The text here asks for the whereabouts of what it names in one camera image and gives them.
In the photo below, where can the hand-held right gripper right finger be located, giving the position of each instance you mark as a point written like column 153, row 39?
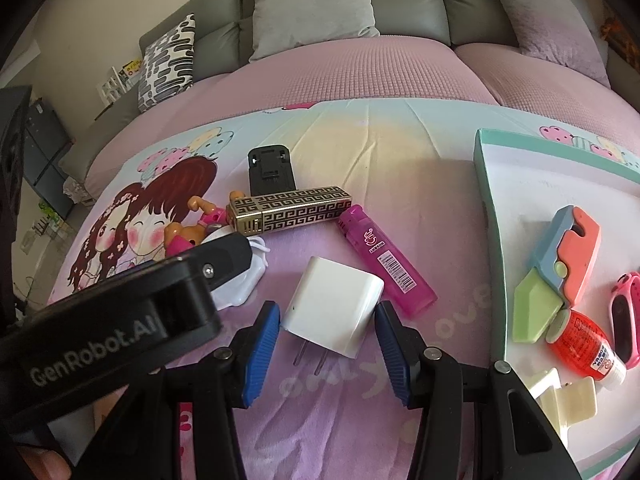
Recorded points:
column 395, row 360

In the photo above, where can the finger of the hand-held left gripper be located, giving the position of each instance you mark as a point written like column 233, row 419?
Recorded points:
column 227, row 257

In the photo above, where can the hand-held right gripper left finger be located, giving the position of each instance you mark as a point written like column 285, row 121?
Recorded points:
column 260, row 355

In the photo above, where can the white glossy plastic gadget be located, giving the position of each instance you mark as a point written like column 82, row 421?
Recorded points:
column 245, row 280

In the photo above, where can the pink dog toy figure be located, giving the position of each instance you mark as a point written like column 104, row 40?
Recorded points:
column 187, row 232

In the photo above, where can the white wall charger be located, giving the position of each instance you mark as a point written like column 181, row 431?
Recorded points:
column 335, row 305

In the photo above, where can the gold patterned lighter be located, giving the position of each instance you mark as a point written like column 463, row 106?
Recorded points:
column 295, row 210

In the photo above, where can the pink translucent lighter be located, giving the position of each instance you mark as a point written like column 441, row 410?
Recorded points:
column 385, row 260

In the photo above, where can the cream hair claw clip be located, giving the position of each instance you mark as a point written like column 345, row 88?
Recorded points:
column 575, row 400

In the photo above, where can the red glue bottle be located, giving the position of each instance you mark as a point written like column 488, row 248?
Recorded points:
column 580, row 342

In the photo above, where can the teal cardboard tray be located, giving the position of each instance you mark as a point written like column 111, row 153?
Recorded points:
column 520, row 190

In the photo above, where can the pink wrist watch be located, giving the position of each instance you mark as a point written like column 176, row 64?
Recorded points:
column 632, row 300

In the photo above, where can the black folding phone stand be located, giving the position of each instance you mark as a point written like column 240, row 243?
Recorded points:
column 270, row 170

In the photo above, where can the dark glass cabinet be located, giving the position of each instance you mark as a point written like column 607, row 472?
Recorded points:
column 45, row 145

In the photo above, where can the black white patterned pillow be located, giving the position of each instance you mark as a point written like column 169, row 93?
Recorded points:
column 167, row 65

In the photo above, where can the white book rack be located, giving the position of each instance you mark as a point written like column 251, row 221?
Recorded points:
column 112, row 85

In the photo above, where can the large blue coral utility knife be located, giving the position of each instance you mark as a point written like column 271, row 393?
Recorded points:
column 575, row 255

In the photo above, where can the pink textured sofa cover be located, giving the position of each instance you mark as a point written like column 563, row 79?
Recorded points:
column 375, row 70

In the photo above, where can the light grey pillow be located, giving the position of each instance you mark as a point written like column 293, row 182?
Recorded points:
column 310, row 5

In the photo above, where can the grey sofa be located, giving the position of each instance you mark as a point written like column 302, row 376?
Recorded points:
column 405, row 5

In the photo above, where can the purple grey pillow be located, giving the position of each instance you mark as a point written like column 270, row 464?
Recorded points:
column 545, row 15

